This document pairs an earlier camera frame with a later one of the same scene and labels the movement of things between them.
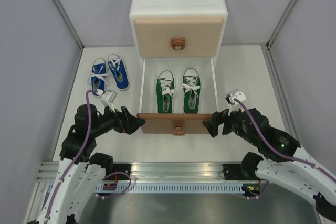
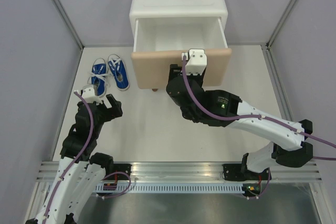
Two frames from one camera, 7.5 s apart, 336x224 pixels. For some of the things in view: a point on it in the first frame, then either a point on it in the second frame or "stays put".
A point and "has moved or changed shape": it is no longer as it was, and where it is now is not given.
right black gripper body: x=232 y=123 to x=174 y=70
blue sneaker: x=119 y=71 stays put
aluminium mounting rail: x=166 y=172 stays put
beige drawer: x=178 y=37 has moved or changed shape
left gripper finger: x=128 y=123 to x=114 y=103
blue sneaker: x=99 y=75 stays put
